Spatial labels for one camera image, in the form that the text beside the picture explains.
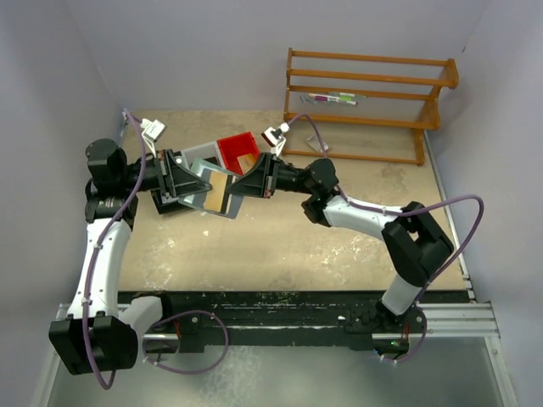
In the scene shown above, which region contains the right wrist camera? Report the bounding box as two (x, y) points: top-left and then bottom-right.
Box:
(261, 122), (290, 157)

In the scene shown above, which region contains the purple marker pen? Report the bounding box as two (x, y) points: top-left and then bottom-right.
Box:
(308, 93), (358, 106)

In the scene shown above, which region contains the wooden shelf rack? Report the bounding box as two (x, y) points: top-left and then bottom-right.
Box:
(281, 47), (460, 167)

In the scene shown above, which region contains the red bin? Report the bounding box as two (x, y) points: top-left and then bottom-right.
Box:
(216, 132), (260, 175)

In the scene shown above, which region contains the gold card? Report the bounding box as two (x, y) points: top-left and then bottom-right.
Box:
(204, 171), (228, 212)
(237, 153), (256, 175)

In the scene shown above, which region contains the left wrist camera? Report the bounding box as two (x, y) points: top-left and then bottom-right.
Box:
(139, 118), (166, 149)

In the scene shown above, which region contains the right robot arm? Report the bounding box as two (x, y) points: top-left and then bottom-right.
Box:
(227, 153), (454, 317)

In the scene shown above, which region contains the grey clip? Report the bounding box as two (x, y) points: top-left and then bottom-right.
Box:
(300, 94), (318, 105)

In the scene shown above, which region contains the white bin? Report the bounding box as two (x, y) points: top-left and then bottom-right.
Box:
(181, 142), (225, 169)

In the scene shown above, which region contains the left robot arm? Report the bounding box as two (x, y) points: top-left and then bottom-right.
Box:
(48, 138), (211, 376)

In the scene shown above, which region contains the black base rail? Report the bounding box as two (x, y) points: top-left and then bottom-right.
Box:
(74, 290), (472, 353)

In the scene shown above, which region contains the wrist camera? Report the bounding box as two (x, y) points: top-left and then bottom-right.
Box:
(139, 118), (166, 149)
(261, 122), (290, 157)

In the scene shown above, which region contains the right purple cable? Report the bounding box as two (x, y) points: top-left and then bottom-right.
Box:
(279, 113), (485, 365)

